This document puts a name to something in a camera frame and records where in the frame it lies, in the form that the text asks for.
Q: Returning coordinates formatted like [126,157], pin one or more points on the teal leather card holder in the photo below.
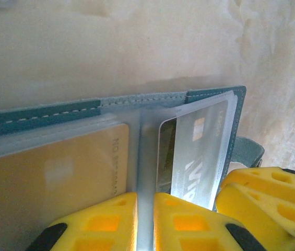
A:
[32,119]

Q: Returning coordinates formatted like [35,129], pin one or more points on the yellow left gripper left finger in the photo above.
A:
[97,230]

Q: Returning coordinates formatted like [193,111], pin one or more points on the dark picture credit card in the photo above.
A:
[166,157]

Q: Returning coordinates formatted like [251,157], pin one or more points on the gold credit card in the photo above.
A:
[32,183]

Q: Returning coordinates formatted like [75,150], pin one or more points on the silver credit card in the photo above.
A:
[199,146]

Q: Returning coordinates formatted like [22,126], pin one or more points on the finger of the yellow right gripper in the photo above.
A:
[254,211]
[267,180]

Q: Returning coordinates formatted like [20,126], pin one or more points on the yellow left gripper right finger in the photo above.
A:
[189,230]

